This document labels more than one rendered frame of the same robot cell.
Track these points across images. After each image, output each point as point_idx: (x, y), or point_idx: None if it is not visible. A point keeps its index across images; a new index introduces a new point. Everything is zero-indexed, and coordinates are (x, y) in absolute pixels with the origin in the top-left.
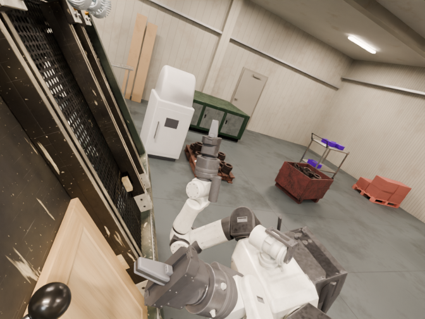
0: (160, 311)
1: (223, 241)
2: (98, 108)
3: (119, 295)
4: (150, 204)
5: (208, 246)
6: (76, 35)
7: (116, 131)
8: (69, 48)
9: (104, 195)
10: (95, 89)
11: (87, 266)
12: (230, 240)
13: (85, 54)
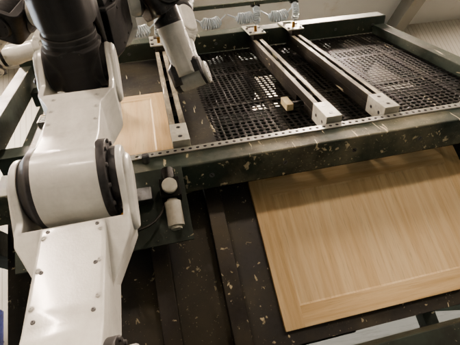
0: (171, 159)
1: (159, 34)
2: (270, 66)
3: (140, 127)
4: (322, 112)
5: (167, 55)
6: (263, 41)
7: (279, 68)
8: (257, 50)
9: (170, 83)
10: (265, 55)
11: (132, 107)
12: (157, 26)
13: (266, 44)
